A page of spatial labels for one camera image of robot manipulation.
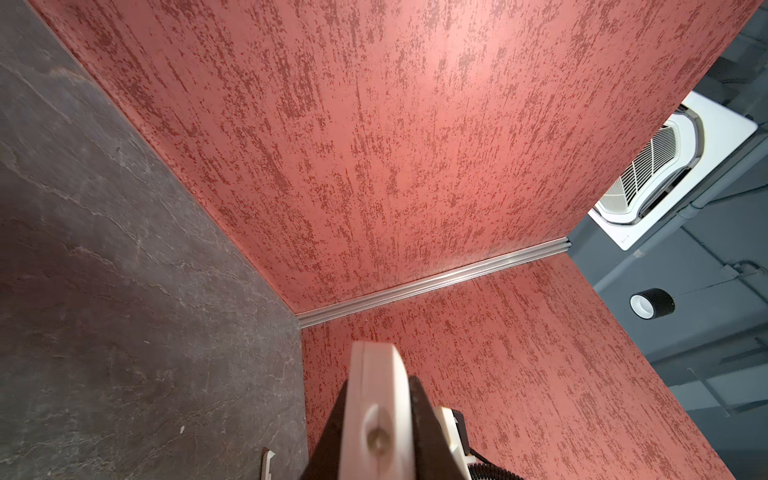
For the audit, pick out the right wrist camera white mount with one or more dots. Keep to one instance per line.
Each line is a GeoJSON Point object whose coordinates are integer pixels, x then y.
{"type": "Point", "coordinates": [453, 425]}

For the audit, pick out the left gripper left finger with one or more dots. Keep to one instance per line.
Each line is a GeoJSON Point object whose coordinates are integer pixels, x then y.
{"type": "Point", "coordinates": [325, 460]}

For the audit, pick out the black ceiling spotlight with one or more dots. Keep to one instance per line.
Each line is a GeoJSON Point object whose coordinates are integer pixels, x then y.
{"type": "Point", "coordinates": [652, 304]}

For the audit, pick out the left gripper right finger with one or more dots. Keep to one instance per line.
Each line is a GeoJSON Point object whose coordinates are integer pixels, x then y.
{"type": "Point", "coordinates": [433, 459]}

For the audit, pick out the right aluminium corner post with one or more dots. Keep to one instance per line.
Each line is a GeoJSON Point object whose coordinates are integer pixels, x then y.
{"type": "Point", "coordinates": [434, 282]}

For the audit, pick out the white ceiling air conditioner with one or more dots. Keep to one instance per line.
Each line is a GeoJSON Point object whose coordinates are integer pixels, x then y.
{"type": "Point", "coordinates": [692, 143]}

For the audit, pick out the white remote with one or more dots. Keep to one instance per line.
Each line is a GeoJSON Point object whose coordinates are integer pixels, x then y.
{"type": "Point", "coordinates": [377, 439]}

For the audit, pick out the white battery cover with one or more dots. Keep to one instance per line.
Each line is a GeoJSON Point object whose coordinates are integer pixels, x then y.
{"type": "Point", "coordinates": [266, 464]}

